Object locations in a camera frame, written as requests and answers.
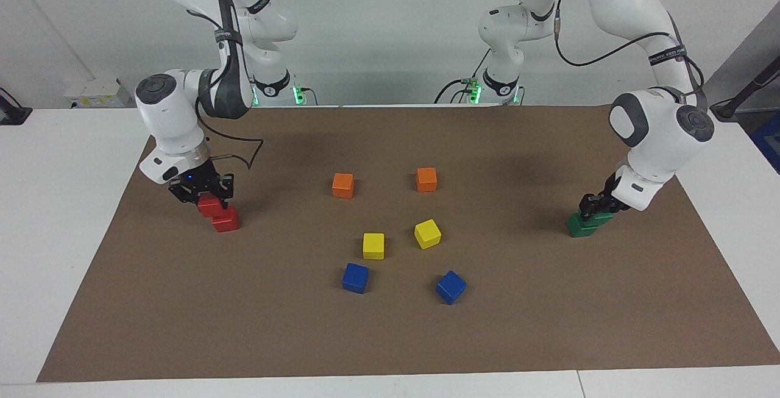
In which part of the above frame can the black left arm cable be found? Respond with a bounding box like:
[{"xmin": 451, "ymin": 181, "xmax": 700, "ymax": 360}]
[{"xmin": 518, "ymin": 0, "xmax": 707, "ymax": 106}]

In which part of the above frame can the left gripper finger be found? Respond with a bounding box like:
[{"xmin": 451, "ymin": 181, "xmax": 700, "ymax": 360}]
[{"xmin": 579, "ymin": 194, "xmax": 604, "ymax": 222}]

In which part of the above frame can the blue wooden block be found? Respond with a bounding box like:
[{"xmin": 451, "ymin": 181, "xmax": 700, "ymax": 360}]
[
  {"xmin": 341, "ymin": 263, "xmax": 369, "ymax": 294},
  {"xmin": 435, "ymin": 270, "xmax": 467, "ymax": 305}
]

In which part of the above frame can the black tripod stand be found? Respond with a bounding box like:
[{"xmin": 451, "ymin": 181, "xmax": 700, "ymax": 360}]
[{"xmin": 710, "ymin": 57, "xmax": 780, "ymax": 121}]

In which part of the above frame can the red wooden block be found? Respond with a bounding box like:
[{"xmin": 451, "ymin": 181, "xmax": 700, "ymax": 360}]
[
  {"xmin": 197, "ymin": 194, "xmax": 227, "ymax": 219},
  {"xmin": 212, "ymin": 207, "xmax": 240, "ymax": 233}
]

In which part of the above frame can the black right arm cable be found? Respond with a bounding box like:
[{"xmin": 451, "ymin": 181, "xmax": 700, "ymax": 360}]
[{"xmin": 186, "ymin": 11, "xmax": 264, "ymax": 170}]

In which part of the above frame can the white power strip box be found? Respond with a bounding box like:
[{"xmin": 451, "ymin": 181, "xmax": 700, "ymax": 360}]
[{"xmin": 64, "ymin": 78, "xmax": 138, "ymax": 109}]

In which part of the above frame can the blue crate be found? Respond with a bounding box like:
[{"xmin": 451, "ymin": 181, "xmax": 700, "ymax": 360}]
[{"xmin": 750, "ymin": 112, "xmax": 780, "ymax": 174}]

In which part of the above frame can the yellow wooden block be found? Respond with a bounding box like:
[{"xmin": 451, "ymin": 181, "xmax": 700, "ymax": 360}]
[
  {"xmin": 363, "ymin": 233, "xmax": 386, "ymax": 260},
  {"xmin": 414, "ymin": 219, "xmax": 442, "ymax": 250}
]

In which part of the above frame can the brown table mat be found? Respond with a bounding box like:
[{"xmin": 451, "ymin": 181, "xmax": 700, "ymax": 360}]
[{"xmin": 37, "ymin": 104, "xmax": 780, "ymax": 382}]

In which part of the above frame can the black clamp stand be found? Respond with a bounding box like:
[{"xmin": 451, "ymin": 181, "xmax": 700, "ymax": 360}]
[{"xmin": 0, "ymin": 87, "xmax": 32, "ymax": 126}]

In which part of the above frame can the green wooden block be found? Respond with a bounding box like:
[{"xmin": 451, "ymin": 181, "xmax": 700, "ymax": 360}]
[
  {"xmin": 576, "ymin": 209, "xmax": 615, "ymax": 228},
  {"xmin": 565, "ymin": 214, "xmax": 601, "ymax": 238}
]

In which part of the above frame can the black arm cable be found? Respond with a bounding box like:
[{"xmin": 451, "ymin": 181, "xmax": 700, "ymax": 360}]
[
  {"xmin": 186, "ymin": 11, "xmax": 264, "ymax": 170},
  {"xmin": 518, "ymin": 0, "xmax": 707, "ymax": 106}
]

